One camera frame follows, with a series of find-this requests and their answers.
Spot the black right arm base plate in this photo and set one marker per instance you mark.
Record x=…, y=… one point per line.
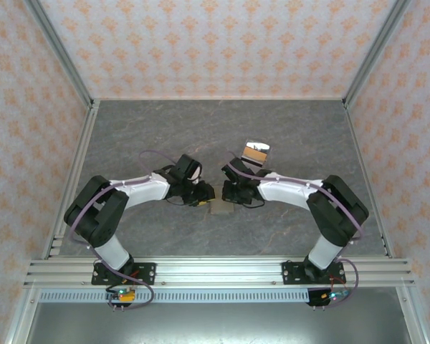
x=292, y=272

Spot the controller board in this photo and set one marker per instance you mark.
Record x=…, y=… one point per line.
x=122, y=294
x=331, y=296

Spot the aluminium left frame post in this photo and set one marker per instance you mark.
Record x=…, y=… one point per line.
x=62, y=53

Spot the aluminium mounting rail beam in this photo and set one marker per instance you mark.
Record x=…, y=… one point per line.
x=218, y=270

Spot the gold card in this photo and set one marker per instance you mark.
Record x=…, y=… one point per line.
x=254, y=155

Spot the left controller board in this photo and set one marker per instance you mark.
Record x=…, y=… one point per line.
x=122, y=294

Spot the aluminium right side rail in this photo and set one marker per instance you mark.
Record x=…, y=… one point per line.
x=369, y=179

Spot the clear acrylic card box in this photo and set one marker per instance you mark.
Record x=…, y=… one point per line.
x=258, y=145

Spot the right controller board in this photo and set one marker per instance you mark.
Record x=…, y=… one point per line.
x=331, y=296

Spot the aluminium frame leg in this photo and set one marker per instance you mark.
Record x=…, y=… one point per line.
x=19, y=319
x=414, y=319

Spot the aluminium left side rail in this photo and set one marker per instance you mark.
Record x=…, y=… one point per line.
x=75, y=179

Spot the aluminium back rail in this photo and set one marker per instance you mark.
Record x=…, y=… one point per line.
x=218, y=97

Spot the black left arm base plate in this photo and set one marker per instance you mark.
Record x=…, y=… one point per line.
x=147, y=272

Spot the aluminium right frame post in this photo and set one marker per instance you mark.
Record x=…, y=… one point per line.
x=374, y=53

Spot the tan card holder wallet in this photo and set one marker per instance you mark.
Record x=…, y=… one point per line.
x=222, y=208

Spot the grey metal sheet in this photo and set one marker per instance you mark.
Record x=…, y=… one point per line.
x=218, y=324

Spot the aluminium rail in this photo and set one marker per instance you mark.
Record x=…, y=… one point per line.
x=218, y=97
x=75, y=179
x=369, y=179

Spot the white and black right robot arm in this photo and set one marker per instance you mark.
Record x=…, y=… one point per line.
x=326, y=247

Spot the aluminium frame post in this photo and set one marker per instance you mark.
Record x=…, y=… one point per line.
x=374, y=53
x=62, y=53

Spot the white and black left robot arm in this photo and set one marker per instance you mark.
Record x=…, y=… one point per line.
x=109, y=247

